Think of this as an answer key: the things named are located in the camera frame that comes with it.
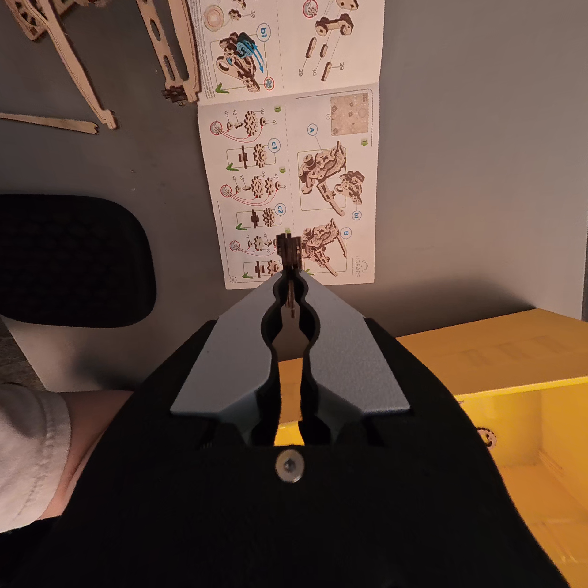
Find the wooden model frame with leg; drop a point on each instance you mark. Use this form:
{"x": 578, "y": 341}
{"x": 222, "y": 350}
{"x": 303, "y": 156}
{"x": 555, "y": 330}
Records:
{"x": 108, "y": 120}

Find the round wooden gear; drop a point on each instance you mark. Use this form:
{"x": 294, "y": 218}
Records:
{"x": 488, "y": 438}

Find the thin wooden strip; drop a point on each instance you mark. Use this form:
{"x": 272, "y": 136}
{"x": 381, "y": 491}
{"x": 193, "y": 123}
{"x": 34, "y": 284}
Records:
{"x": 55, "y": 123}

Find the person's left forearm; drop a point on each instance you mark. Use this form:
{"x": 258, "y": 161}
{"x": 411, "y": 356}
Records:
{"x": 32, "y": 450}

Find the small dark wooden model part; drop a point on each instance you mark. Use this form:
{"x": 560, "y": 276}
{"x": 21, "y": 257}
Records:
{"x": 288, "y": 252}

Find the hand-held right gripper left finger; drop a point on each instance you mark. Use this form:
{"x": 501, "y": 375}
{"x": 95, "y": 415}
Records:
{"x": 220, "y": 367}

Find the folded paper instruction booklet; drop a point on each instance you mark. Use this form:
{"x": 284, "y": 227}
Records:
{"x": 330, "y": 138}

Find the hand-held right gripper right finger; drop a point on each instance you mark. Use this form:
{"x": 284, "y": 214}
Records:
{"x": 358, "y": 367}

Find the yellow box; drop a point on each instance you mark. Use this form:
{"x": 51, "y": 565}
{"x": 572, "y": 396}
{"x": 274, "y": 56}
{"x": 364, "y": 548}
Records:
{"x": 505, "y": 358}

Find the wooden model ladder frame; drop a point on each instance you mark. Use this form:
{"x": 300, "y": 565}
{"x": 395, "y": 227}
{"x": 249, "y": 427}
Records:
{"x": 193, "y": 89}

